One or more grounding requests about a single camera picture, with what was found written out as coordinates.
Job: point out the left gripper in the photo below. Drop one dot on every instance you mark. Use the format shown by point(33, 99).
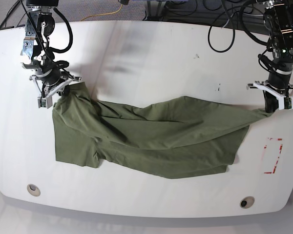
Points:
point(274, 98)

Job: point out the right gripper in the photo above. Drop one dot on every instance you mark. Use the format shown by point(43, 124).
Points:
point(60, 87)

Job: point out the green t-shirt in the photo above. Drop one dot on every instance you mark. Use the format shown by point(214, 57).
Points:
point(179, 138)

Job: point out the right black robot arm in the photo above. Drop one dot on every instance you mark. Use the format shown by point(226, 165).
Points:
point(49, 77)

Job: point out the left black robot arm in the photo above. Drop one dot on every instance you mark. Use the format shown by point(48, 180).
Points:
point(277, 59)

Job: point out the red tape rectangle marking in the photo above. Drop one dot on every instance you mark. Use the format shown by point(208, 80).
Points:
point(271, 155)

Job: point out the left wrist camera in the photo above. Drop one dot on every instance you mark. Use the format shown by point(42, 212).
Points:
point(288, 103)

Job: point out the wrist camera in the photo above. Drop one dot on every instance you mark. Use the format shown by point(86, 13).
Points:
point(42, 103)
point(288, 103)

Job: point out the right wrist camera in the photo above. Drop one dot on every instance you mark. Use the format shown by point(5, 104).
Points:
point(42, 103)

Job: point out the right table cable grommet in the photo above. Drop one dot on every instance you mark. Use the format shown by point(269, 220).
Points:
point(247, 202)

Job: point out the table cable grommet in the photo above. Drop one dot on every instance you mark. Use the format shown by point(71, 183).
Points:
point(247, 202)
point(33, 190)

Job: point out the left table cable grommet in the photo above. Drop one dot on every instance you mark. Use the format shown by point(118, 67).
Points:
point(33, 190)

